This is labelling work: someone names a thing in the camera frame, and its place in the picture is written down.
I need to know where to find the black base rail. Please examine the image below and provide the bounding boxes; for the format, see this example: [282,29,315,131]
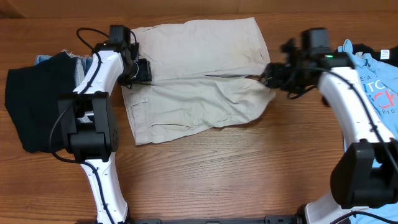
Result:
[133,215,304,224]

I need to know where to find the blue denim shorts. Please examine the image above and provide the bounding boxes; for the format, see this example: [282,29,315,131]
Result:
[34,50,93,81]

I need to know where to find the beige khaki shorts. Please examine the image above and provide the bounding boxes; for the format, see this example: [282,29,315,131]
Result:
[122,17,275,145]

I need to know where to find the black folded garment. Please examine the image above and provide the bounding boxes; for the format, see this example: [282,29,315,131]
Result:
[4,62,80,153]

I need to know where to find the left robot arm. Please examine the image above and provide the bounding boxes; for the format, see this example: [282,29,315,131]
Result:
[54,25,152,223]

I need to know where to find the black garment right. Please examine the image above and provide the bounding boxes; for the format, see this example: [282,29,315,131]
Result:
[353,44,397,67]

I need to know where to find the light blue t-shirt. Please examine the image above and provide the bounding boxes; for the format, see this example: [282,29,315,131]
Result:
[337,39,398,224]

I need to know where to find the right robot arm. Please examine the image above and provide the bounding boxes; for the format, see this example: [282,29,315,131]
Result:
[259,28,397,223]

